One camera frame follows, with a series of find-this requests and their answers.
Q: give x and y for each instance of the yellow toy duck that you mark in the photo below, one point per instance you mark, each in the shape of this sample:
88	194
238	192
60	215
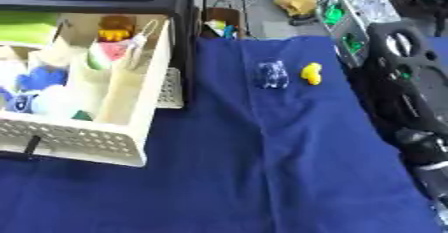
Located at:
311	73

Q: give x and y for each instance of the red and white packet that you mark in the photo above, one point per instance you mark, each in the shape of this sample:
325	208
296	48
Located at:
115	49

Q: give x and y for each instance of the yellow bag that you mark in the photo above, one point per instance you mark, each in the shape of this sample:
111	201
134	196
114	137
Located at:
296	3

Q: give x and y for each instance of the blue and white cup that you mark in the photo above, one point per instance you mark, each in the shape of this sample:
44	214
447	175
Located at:
21	103

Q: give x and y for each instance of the blue crumpled packet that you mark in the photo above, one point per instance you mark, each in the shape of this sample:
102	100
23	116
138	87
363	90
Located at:
271	74

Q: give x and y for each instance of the pale compartment drawer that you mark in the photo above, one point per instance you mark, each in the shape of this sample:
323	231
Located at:
125	93

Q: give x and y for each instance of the brown paper bag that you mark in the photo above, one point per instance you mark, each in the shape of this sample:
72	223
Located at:
221	20

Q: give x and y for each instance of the white fluffy soft toy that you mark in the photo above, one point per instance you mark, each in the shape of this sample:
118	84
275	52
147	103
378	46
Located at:
57	102

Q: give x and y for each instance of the green and white packet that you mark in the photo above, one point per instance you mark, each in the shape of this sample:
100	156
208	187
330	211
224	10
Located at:
97	59

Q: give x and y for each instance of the pale pierced drawer front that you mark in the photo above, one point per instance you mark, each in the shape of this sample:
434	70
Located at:
171	90

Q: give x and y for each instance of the small green block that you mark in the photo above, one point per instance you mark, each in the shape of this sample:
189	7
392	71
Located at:
82	115

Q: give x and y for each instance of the brown and yellow toy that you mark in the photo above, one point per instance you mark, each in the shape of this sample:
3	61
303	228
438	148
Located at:
115	27

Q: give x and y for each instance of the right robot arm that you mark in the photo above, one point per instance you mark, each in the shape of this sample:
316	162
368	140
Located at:
402	87

